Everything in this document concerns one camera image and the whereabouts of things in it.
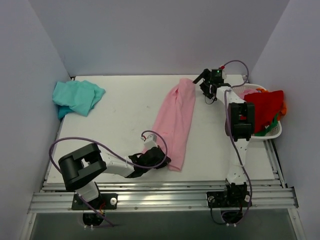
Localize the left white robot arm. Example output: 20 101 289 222
58 143 172 210

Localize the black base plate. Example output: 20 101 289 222
71 193 118 211
206 191 252 208

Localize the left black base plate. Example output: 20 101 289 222
71 193 118 211

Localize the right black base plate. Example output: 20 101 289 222
206 191 252 208

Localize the red t shirt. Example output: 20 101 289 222
244 90 284 134

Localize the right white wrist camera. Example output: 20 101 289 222
219 65 227 80

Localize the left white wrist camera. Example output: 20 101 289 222
141 133 158 150

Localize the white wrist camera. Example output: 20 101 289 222
219 65 227 80
141 133 158 150

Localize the pink t shirt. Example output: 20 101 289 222
151 78 196 172
237 89 251 99

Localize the pink t shirt in basket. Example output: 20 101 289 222
237 89 251 99

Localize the green t shirt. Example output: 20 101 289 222
254 113 279 137

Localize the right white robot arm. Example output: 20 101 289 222
193 68 255 207

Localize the white plastic basket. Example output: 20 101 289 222
233 83 282 141

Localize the orange t shirt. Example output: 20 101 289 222
256 87 287 121

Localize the teal t shirt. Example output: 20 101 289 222
52 80 106 120

